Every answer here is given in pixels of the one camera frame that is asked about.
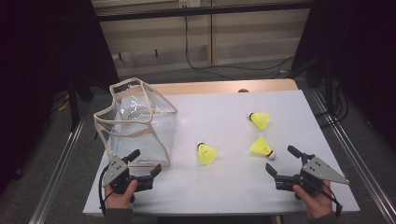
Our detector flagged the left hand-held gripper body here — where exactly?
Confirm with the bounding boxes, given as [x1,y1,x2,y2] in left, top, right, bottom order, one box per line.
[102,154,154,194]

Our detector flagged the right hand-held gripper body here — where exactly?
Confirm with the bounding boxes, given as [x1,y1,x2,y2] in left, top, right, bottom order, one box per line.
[274,156,350,196]

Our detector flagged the clear bag with beige trim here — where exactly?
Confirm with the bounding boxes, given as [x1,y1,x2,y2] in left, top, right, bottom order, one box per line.
[92,77,178,168]

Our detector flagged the yellow shuttlecock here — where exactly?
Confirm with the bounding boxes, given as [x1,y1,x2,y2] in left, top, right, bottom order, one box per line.
[247,111,271,132]
[248,135,276,161]
[196,141,219,165]

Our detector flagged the person's left hand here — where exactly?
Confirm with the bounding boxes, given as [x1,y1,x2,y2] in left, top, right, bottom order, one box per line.
[105,179,139,210]

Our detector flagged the person's right hand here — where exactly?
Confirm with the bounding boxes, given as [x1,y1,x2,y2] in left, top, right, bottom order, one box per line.
[292,180,333,220]

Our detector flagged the black metal stand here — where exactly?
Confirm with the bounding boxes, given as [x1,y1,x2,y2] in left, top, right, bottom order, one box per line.
[66,74,95,133]

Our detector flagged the wooden cabinet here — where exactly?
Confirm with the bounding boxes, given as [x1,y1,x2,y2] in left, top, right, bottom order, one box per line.
[92,0,312,77]

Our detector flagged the black horizontal bar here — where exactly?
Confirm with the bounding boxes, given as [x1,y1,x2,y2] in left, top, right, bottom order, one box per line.
[96,1,316,22]

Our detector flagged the left hand-held gripper cable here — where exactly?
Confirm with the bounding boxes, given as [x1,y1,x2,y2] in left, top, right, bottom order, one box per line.
[98,166,110,217]

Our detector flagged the hand-held gripper cable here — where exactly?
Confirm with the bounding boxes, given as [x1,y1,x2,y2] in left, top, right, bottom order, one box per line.
[98,166,110,217]
[311,178,344,218]

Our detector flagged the right hand-held gripper cable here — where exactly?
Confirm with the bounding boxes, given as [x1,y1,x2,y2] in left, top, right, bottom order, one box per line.
[311,178,344,218]

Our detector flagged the aluminium rail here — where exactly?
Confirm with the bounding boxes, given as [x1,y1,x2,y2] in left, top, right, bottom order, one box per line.
[28,118,87,224]
[310,88,396,224]

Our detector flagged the bundle of black cables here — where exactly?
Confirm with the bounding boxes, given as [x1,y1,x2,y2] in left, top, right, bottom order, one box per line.
[314,77,350,129]

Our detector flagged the black floor cable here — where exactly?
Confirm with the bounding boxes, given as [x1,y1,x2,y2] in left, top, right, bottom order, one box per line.
[184,15,295,80]

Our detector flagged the white wall socket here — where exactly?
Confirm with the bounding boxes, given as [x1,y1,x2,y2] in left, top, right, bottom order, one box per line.
[178,0,202,9]

